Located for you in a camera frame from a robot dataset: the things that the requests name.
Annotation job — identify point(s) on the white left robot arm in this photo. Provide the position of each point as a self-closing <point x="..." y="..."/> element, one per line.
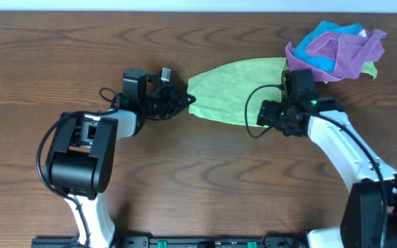
<point x="75" y="156"/>

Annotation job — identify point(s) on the blue microfiber cloth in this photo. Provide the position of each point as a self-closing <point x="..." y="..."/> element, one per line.
<point x="319" y="48"/>

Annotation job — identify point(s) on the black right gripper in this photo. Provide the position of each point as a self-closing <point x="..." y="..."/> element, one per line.
<point x="267" y="113"/>

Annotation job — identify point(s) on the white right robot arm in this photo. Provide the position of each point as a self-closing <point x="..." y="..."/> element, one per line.
<point x="370" y="216"/>

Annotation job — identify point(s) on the purple microfiber cloth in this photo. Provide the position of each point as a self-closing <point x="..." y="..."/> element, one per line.
<point x="353" y="52"/>

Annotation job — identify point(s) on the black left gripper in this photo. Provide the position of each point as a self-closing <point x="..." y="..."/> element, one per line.
<point x="172" y="96"/>

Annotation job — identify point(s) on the green microfiber cloth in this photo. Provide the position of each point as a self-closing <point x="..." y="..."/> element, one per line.
<point x="224" y="93"/>

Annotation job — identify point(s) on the light green cloth under pile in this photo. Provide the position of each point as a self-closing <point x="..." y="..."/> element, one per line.
<point x="370" y="69"/>

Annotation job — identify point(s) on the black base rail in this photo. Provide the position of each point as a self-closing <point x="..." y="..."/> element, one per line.
<point x="273" y="241"/>

